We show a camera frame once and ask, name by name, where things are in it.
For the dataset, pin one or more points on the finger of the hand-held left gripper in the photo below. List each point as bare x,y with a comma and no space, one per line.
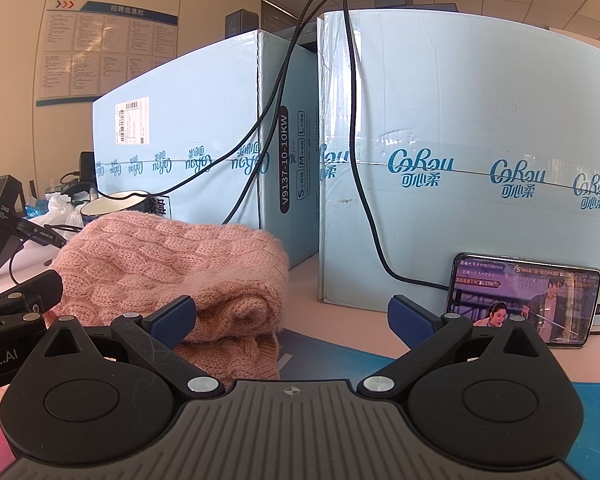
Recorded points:
40,287
27,321

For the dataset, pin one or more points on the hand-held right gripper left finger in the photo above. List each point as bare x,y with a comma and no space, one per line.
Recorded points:
172,322

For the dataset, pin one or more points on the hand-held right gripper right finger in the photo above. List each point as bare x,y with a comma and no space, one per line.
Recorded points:
410,322

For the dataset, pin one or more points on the pink knit sweater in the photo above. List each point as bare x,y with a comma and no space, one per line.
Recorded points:
170,260

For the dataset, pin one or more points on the white plastic bag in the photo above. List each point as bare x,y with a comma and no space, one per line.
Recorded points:
55,215

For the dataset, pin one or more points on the black device on stand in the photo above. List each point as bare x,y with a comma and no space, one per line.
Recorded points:
2,220

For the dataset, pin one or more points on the printed desk mat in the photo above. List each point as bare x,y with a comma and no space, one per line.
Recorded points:
330,355

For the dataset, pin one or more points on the dark patterned mug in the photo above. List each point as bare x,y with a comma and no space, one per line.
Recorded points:
115,207

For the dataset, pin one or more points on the black smartphone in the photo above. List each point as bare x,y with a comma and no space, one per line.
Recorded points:
525,300

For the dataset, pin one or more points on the small light blue carton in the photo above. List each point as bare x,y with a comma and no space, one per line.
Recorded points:
180,125

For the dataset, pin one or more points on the large light blue carton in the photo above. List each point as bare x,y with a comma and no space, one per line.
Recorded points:
480,110

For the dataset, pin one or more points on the small dark box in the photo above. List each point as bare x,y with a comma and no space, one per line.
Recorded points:
242,22

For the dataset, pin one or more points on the wall notice board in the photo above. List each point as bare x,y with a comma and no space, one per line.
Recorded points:
105,50

